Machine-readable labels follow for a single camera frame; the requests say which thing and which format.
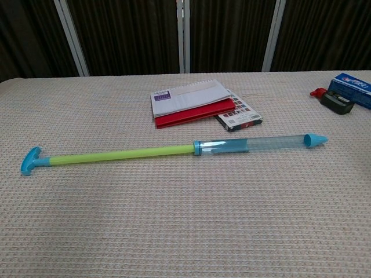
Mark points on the green blue water pump toy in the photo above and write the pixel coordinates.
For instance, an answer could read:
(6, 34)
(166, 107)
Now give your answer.
(116, 155)

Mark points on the blue box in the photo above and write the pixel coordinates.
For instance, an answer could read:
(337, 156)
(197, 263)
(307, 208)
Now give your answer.
(353, 87)

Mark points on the red book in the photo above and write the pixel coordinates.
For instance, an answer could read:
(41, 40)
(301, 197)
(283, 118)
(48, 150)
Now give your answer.
(191, 116)

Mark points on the white spiral notebook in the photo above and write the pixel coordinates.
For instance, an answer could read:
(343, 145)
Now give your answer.
(188, 98)

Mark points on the beige woven tablecloth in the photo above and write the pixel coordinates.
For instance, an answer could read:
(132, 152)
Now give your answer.
(185, 231)

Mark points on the dark fabric screen panel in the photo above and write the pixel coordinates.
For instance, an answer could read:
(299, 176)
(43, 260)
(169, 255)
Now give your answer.
(29, 37)
(327, 34)
(229, 34)
(127, 34)

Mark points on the small red cap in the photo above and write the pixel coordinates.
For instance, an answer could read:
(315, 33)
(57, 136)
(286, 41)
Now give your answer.
(317, 92)

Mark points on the small black box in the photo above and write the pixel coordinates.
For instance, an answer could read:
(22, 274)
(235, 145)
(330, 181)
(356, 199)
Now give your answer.
(336, 105)

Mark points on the white screen frame post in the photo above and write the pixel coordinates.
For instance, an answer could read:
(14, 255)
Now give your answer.
(183, 37)
(274, 34)
(71, 37)

